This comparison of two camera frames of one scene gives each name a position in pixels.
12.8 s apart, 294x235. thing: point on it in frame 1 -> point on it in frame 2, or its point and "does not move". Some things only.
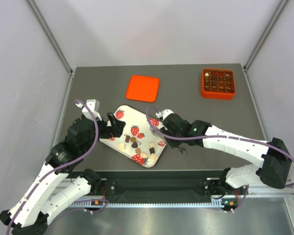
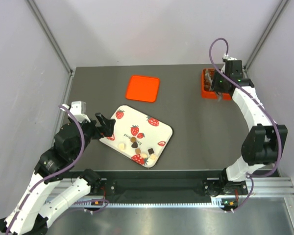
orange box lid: (142, 88) does not move
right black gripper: (173, 143) -> (217, 75)
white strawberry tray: (143, 141) does not move
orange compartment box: (218, 83) does not move
